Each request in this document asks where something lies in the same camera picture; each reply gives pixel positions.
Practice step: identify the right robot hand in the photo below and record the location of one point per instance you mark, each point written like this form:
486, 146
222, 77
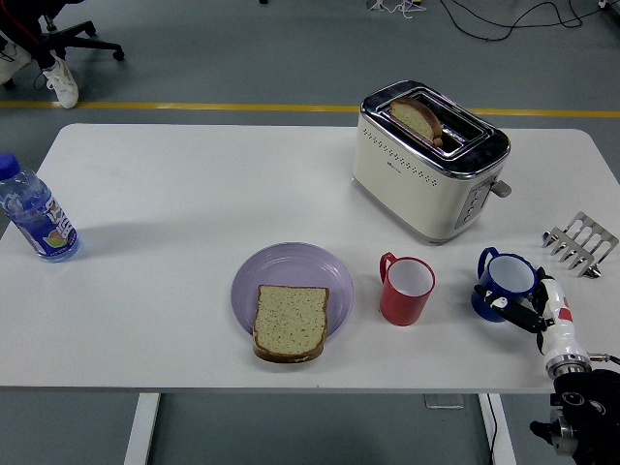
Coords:
557, 310

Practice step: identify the blue enamel cup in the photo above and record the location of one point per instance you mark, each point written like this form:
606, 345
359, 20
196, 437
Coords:
506, 273

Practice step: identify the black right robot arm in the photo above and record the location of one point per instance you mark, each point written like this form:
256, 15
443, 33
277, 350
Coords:
586, 402

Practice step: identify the red enamel cup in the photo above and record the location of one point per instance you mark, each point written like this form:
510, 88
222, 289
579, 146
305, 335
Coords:
402, 307

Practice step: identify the rounded bread slice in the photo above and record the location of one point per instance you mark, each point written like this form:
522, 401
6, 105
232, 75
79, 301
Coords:
412, 118

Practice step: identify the square bread slice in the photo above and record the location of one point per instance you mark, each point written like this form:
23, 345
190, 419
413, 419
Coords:
290, 319

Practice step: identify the silver metal toast rack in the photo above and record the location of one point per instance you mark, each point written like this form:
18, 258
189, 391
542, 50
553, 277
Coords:
581, 237

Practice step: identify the white table leg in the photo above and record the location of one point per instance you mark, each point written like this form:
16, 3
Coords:
504, 431
142, 428

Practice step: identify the cream and chrome toaster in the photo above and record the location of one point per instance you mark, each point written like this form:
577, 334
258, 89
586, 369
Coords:
412, 194

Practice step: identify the purple round plate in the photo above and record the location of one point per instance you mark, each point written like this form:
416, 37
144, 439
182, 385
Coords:
290, 264

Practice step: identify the blue-capped water bottle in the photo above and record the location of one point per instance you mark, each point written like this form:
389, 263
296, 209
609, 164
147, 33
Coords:
43, 218

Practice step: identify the black office chair base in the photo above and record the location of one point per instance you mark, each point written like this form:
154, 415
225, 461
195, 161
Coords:
92, 44

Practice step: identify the grey bracket under table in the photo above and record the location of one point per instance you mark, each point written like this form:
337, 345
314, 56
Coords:
443, 402

